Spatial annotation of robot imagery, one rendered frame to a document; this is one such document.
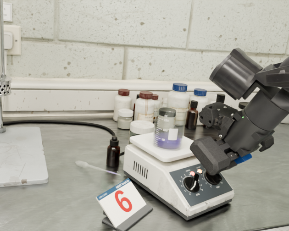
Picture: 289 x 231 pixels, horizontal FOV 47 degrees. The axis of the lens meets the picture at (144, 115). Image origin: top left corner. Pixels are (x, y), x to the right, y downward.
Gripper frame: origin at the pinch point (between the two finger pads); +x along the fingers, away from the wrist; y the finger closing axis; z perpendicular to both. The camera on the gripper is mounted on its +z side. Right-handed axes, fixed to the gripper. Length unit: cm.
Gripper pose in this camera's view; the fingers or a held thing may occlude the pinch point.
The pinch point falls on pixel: (219, 161)
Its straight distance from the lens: 63.8
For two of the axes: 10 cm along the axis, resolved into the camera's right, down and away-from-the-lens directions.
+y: -7.4, 1.8, -6.5
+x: -3.9, 6.7, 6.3
